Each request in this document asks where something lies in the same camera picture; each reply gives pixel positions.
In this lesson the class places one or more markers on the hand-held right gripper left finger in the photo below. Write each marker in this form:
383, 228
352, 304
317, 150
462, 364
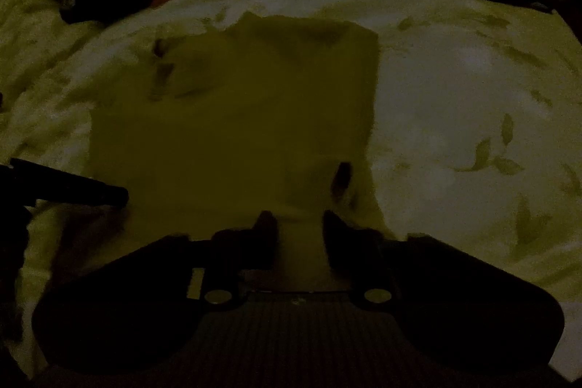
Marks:
267, 229

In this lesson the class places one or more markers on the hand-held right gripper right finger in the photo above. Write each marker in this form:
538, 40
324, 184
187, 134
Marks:
334, 229

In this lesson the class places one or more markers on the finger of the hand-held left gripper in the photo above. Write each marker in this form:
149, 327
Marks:
91, 188

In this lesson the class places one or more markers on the yellow small garment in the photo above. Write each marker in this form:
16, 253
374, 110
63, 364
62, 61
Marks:
250, 120

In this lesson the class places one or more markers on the floral leaf print blanket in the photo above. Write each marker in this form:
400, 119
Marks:
454, 106

